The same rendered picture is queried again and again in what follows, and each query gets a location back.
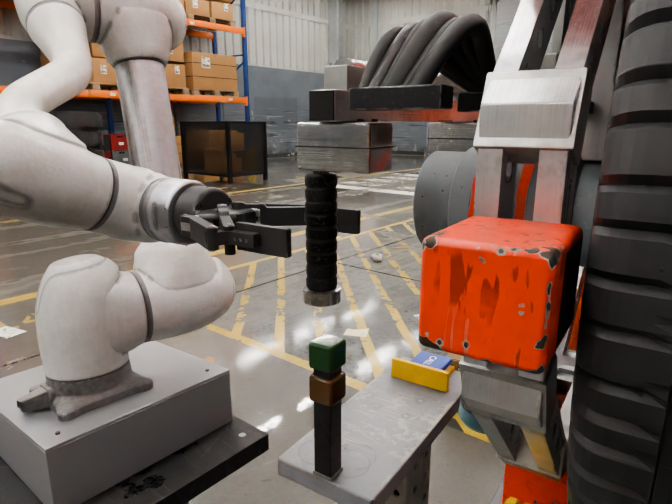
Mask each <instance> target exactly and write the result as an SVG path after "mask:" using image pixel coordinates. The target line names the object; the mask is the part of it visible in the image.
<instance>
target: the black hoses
mask: <svg viewBox="0 0 672 504"><path fill-rule="evenodd" d="M495 66H496V59H495V53H494V48H493V42H492V37H491V33H490V29H489V25H488V23H487V21H486V20H485V19H484V18H483V17H481V16H480V15H478V14H475V13H473V14H466V15H463V16H461V17H458V16H457V15H455V14H454V13H452V12H450V11H447V10H441V11H438V12H435V13H433V14H431V15H430V16H428V17H427V18H424V19H422V20H420V21H419V22H413V23H410V24H408V25H406V26H405V27H404V26H396V27H394V28H391V29H389V30H388V31H387V32H385V33H384V34H383V36H382V37H381V38H380V39H379V41H378V42H377V44H376V46H375V47H374V49H373V51H372V53H371V56H370V58H369V60H368V63H367V65H366V68H365V70H364V73H363V76H362V79H361V82H360V85H359V87H354V88H350V89H349V109H350V110H353V111H393V110H451V109H452V107H453V89H454V88H453V86H452V85H446V84H432V83H433V81H434V80H435V78H436V77H437V75H438V74H439V73H440V74H442V75H443V76H445V77H446V78H447V79H449V80H450V81H452V82H453V83H455V84H456V85H458V86H459V87H461V88H462V89H464V90H465V91H467V92H460V93H458V105H457V111H458V112H480V107H481V102H482V97H483V92H484V87H485V82H486V77H487V74H488V73H489V72H493V71H494V69H495Z"/></svg>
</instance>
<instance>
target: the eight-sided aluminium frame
mask: <svg viewBox="0 0 672 504"><path fill-rule="evenodd" d="M562 2H563V0H521V2H520V5H519V7H518V10H517V12H516V15H515V17H514V20H513V23H512V25H511V28H510V30H509V33H508V35H507V38H506V40H505V43H504V46H503V48H502V51H501V53H500V56H499V58H498V61H497V64H496V66H495V69H494V71H493V72H489V73H488V74H487V77H486V82H485V87H484V92H483V97H482V102H481V107H480V112H479V118H478V123H477V128H476V133H475V138H474V143H473V147H474V148H475V150H476V151H477V167H476V182H475V197H474V212H473V216H476V215H477V216H487V217H497V218H507V219H512V216H513V204H514V193H515V181H516V169H517V163H522V164H538V172H537V183H536V193H535V204H534V214H533V221H538V222H548V223H558V224H568V225H571V217H572V208H573V199H574V190H575V181H576V173H577V165H579V163H580V159H581V153H582V148H583V142H584V137H585V131H586V125H587V120H588V114H589V109H590V103H591V98H592V92H593V90H592V88H593V84H594V80H595V77H596V73H597V69H598V66H599V62H600V58H601V55H602V51H603V47H604V44H605V40H606V36H607V33H608V29H609V25H610V22H611V18H612V14H613V11H614V7H615V3H616V0H577V2H576V5H575V8H574V11H573V14H572V17H571V20H570V23H569V26H568V30H567V33H566V36H565V39H564V42H563V45H562V48H561V51H560V54H559V58H558V61H557V64H556V67H555V69H543V70H540V67H541V64H542V62H543V59H544V56H545V53H546V50H547V47H548V44H549V41H550V38H551V35H552V32H553V29H554V26H555V23H556V20H557V17H558V14H559V11H560V8H561V5H562ZM586 268H587V267H580V266H579V275H578V283H577V291H576V300H575V308H574V316H573V321H572V323H571V325H570V327H569V329H568V331H567V332H566V334H565V336H564V338H563V339H562V341H561V343H560V345H559V346H558V348H557V350H556V352H555V353H554V355H553V357H552V359H551V360H550V362H549V364H548V366H547V367H546V369H545V371H544V372H542V373H540V374H532V373H528V372H524V371H520V370H516V369H512V368H508V367H504V366H500V365H496V364H492V363H489V362H485V361H481V360H477V359H473V358H469V357H465V356H462V358H461V360H460V362H459V367H460V376H461V384H462V393H461V394H462V398H463V401H464V408H465V409H466V410H469V411H471V412H472V414H473V415H474V417H475V418H476V420H477V422H478V423H479V425H480V426H481V428H482V430H483V431H484V433H485V434H486V436H487V438H488V439H489V441H490V442H491V444H492V445H493V447H494V449H495V450H496V452H497V453H496V457H497V458H499V459H501V460H502V461H503V463H506V464H509V465H511V466H514V467H517V468H520V469H523V470H526V471H528V472H531V473H534V474H537V475H540V476H543V477H545V478H548V479H551V480H554V481H557V482H560V480H561V478H562V477H563V475H564V474H565V473H566V471H567V455H568V437H569V425H570V410H571V399H572V393H573V389H572V388H573V377H574V368H575V362H576V353H572V352H568V347H569V343H570V339H571V335H572V330H573V326H574V322H575V317H576V313H577V309H578V304H579V300H580V296H581V292H582V287H583V283H584V279H585V274H586ZM557 389H559V390H563V391H566V392H568V394H567V397H566V399H565V401H564V403H563V406H562V408H561V410H560V409H559V404H558V400H557V395H556V392H557Z"/></svg>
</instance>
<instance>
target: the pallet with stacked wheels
mask: <svg viewBox="0 0 672 504"><path fill-rule="evenodd" d="M49 114H51V115H53V116H55V117H56V118H58V119H59V120H60V121H61V122H62V123H63V124H64V125H65V127H66V128H67V129H68V130H69V131H70V132H71V133H72V134H74V135H75V136H76V137H77V138H78V139H79V140H80V141H82V142H83V143H84V144H85V145H86V147H87V150H88V151H90V152H92V153H94V154H96V155H99V156H101V157H104V158H105V156H104V150H101V145H104V140H103V132H100V127H103V125H102V115H101V114H98V112H93V111H50V112H49Z"/></svg>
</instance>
